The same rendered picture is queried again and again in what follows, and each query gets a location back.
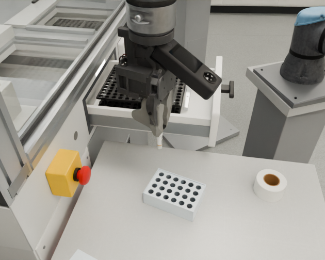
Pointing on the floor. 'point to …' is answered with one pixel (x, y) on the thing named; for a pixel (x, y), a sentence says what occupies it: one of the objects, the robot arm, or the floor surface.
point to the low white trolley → (233, 216)
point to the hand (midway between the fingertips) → (162, 130)
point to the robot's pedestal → (282, 125)
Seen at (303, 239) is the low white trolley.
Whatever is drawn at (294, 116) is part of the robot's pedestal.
